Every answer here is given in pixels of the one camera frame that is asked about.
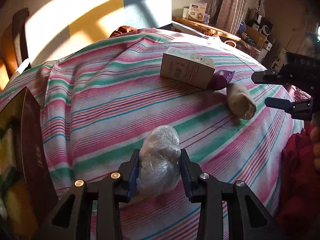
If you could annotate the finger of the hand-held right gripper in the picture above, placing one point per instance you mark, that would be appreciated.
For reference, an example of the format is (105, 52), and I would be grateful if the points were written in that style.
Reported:
(277, 103)
(267, 77)

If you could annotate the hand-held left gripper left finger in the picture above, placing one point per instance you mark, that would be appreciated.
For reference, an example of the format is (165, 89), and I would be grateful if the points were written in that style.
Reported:
(132, 177)

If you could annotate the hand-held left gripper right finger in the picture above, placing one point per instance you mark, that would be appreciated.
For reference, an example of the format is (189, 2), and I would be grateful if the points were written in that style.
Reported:
(186, 177)

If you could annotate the plastic-wrapped bundle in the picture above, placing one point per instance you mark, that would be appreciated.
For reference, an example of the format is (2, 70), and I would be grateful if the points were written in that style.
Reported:
(160, 160)

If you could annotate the beige plush toy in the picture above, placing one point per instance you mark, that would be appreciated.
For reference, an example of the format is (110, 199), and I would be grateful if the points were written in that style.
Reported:
(240, 100)

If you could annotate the gold metal tin box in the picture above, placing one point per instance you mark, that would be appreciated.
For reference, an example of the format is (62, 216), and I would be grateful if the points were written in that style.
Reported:
(32, 142)

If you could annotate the person's right hand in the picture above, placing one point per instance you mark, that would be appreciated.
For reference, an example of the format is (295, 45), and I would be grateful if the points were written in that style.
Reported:
(316, 130)

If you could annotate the brown cardboard carton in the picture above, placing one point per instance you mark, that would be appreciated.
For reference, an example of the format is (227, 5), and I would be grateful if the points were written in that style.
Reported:
(255, 37)

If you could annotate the purple snack packet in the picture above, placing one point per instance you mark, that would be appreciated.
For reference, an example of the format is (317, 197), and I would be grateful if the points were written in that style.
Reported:
(221, 80)

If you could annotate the white round appliance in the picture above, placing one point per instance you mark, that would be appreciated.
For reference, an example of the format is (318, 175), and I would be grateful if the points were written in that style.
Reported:
(266, 28)

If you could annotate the white mug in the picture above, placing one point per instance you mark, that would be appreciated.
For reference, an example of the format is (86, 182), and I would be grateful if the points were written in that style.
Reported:
(230, 44)

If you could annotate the pink green striped cloth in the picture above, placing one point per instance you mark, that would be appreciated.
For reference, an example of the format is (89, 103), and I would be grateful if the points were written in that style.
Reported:
(100, 105)

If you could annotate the red cloth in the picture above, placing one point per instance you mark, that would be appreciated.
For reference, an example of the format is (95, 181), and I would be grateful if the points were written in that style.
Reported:
(300, 180)

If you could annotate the grey cardboard box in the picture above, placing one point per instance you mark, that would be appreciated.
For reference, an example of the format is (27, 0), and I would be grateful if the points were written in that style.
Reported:
(187, 70)

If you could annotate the patterned curtain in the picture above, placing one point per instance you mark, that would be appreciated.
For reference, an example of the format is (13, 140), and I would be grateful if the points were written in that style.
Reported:
(230, 5)

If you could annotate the wooden shelf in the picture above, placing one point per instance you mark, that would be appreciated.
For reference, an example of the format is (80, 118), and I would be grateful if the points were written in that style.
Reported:
(200, 27)

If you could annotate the white printed box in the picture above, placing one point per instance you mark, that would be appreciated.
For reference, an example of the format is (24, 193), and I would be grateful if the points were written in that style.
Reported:
(197, 11)

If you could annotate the small white container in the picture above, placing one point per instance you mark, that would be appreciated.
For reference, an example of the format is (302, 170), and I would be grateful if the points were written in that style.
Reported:
(185, 13)

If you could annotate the large folded yellow sponge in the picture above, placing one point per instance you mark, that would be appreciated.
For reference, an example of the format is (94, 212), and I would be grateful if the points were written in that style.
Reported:
(17, 205)

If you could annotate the brown-red cloth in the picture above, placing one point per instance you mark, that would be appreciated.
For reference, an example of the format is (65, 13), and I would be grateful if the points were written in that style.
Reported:
(130, 31)

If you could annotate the black mesh chair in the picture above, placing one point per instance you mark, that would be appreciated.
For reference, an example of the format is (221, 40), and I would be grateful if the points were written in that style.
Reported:
(21, 35)

